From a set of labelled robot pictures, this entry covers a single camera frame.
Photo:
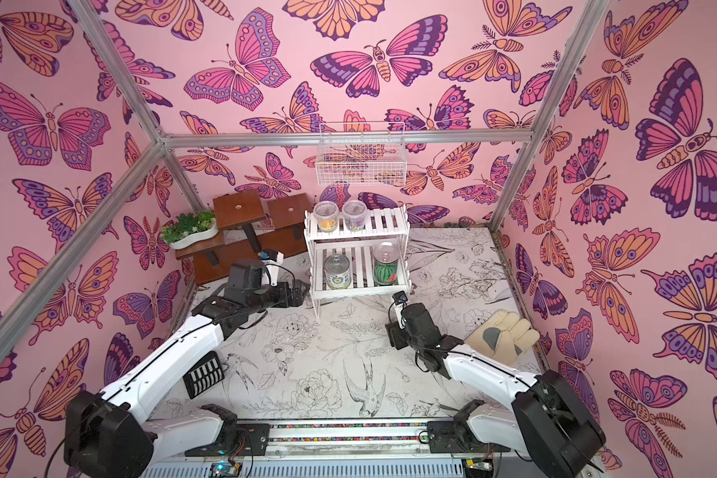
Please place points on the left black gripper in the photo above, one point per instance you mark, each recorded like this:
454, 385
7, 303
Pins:
298, 297

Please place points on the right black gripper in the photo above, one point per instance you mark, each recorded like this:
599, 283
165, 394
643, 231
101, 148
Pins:
398, 335

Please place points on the green watermelon can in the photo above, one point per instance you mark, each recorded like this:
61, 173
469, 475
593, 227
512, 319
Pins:
385, 259

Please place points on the white slatted two-tier shelf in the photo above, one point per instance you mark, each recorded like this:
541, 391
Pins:
389, 225

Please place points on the seed jar with yellow seeds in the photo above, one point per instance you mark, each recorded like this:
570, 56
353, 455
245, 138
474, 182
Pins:
327, 215

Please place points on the seed jar with dark seeds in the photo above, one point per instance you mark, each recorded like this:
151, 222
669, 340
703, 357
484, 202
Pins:
354, 214

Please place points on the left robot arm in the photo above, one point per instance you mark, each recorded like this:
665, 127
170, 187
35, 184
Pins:
111, 433

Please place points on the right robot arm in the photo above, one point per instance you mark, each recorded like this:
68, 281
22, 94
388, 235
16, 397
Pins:
549, 422

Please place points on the brown wooden stepped stand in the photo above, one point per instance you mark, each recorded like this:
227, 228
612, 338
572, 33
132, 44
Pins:
246, 225

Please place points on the green plant in white pot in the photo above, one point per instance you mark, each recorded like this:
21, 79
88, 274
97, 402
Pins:
189, 229

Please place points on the beige work glove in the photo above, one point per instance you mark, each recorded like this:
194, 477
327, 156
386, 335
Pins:
504, 337

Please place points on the silver tin can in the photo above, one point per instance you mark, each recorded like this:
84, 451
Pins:
338, 271

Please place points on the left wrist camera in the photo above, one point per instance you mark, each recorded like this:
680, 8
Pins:
273, 260

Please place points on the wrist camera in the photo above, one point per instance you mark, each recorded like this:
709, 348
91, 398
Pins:
273, 260
400, 300

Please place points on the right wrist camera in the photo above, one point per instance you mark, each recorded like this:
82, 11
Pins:
400, 300

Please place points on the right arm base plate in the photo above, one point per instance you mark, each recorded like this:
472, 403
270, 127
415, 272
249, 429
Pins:
448, 439

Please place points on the front aluminium rail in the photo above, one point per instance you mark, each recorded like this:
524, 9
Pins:
363, 436

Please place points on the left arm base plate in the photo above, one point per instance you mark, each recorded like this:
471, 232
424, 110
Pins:
237, 440

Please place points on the white wire basket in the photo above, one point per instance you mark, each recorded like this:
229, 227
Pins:
362, 153

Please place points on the aluminium frame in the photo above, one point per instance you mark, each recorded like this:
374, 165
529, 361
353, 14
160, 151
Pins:
20, 316

